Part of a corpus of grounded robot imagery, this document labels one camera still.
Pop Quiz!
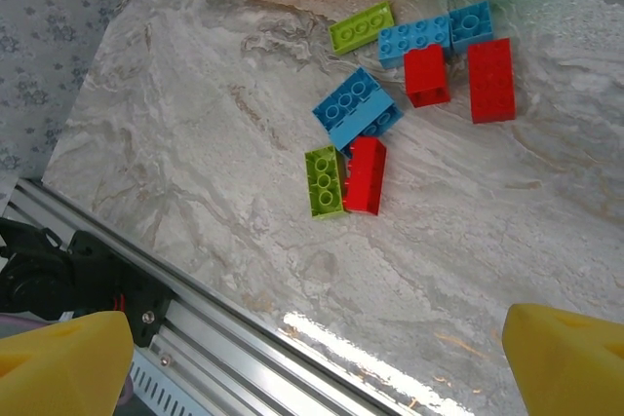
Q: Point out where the small blue lego brick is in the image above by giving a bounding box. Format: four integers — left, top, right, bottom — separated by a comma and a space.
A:
447, 0, 495, 55

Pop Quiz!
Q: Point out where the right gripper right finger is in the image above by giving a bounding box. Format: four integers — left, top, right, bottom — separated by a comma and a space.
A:
501, 302, 624, 416

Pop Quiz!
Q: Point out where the red lego brick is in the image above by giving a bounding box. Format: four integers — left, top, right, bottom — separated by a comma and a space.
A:
466, 37, 517, 125
403, 43, 452, 109
340, 135, 389, 217

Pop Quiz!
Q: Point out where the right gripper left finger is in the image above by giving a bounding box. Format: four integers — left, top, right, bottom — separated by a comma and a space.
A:
0, 309, 136, 416

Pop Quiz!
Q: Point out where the aluminum extrusion base rail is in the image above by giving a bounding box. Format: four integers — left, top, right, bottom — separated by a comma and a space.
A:
0, 176, 410, 416

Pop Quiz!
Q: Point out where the slotted pale cable duct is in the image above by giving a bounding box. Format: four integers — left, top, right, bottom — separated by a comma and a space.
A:
127, 350, 206, 416

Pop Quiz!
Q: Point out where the green lego brick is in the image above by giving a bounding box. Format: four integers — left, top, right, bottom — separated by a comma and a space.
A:
328, 0, 396, 57
304, 144, 350, 220

